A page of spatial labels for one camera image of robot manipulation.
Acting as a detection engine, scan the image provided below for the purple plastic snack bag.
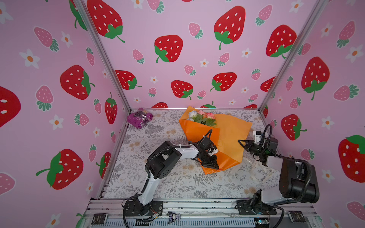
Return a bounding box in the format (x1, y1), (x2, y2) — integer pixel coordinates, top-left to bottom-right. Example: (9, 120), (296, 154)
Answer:
(127, 108), (153, 129)

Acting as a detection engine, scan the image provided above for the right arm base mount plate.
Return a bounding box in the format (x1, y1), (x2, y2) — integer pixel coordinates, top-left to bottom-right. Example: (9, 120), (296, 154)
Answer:
(234, 199), (277, 215)

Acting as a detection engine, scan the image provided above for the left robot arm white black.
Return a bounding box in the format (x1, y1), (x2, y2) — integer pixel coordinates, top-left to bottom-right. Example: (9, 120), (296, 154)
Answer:
(123, 130), (219, 218)

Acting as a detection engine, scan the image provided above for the orange wrapping paper sheet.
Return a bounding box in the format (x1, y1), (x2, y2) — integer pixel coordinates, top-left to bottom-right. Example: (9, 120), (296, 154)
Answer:
(179, 106), (252, 175)

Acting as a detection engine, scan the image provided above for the black label plate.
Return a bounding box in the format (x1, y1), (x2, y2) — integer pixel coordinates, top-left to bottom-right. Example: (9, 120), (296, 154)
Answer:
(288, 211), (306, 223)
(91, 213), (108, 225)

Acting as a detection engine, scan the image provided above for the fake pink rose stem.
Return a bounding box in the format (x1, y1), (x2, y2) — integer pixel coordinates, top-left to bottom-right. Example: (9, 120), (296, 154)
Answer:
(202, 113), (217, 126)

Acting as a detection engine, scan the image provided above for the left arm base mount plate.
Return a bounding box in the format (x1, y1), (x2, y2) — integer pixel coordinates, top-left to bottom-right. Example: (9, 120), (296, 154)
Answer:
(124, 200), (163, 217)

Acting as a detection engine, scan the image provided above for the fake pale rose stem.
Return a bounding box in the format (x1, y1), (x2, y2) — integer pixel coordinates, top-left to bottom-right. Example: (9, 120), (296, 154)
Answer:
(197, 110), (206, 123)

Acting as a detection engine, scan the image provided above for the right black label plate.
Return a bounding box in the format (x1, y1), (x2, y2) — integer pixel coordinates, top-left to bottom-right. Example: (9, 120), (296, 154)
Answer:
(288, 211), (306, 223)

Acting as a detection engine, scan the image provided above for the left black label plate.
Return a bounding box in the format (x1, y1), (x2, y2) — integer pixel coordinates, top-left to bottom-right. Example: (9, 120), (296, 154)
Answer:
(91, 213), (108, 225)

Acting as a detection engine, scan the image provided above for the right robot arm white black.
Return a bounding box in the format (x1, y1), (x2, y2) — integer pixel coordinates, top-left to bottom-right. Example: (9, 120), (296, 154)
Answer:
(235, 124), (320, 215)

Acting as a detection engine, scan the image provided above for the white ribbon strip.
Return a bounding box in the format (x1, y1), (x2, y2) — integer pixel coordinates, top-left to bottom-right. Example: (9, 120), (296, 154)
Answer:
(243, 158), (276, 183)

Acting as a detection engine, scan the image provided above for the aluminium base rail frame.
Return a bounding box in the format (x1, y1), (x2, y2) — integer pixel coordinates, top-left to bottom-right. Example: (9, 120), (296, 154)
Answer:
(76, 197), (324, 228)

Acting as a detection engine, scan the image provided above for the small purple figure charm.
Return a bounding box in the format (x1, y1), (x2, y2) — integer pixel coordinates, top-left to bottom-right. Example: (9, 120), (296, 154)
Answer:
(168, 211), (181, 224)

